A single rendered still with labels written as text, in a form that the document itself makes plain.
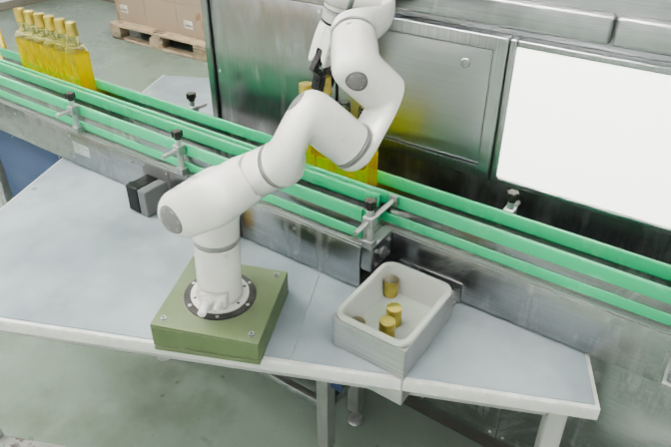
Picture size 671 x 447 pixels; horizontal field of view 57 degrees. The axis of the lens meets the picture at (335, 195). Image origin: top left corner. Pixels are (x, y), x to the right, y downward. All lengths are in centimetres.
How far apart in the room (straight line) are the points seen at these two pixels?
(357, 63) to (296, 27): 68
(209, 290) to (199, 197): 31
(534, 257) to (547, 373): 23
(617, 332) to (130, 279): 110
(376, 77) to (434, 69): 42
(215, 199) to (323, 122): 22
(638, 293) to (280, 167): 73
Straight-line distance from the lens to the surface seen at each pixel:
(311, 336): 137
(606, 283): 133
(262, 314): 133
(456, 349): 136
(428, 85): 147
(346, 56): 104
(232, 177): 106
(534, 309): 140
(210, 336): 130
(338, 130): 101
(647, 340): 136
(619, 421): 182
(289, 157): 99
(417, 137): 153
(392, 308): 134
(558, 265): 134
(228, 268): 128
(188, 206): 109
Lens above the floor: 171
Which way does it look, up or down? 32 degrees down
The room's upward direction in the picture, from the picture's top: straight up
